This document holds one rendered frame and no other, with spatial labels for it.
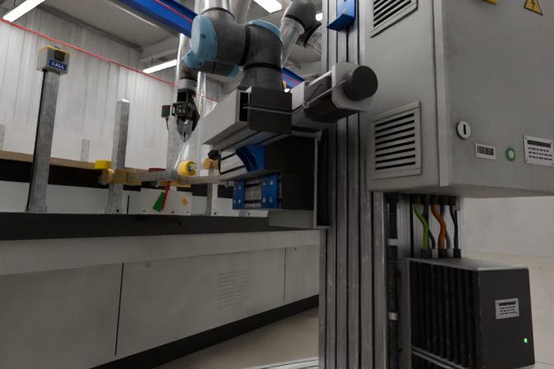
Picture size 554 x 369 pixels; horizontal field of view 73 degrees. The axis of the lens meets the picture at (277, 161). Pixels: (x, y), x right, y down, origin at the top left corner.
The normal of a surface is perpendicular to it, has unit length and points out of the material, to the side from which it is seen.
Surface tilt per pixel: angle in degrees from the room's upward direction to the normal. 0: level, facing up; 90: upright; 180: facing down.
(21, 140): 90
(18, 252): 90
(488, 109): 93
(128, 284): 90
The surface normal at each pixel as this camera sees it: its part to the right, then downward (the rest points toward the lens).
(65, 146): 0.82, -0.06
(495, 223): -0.57, -0.13
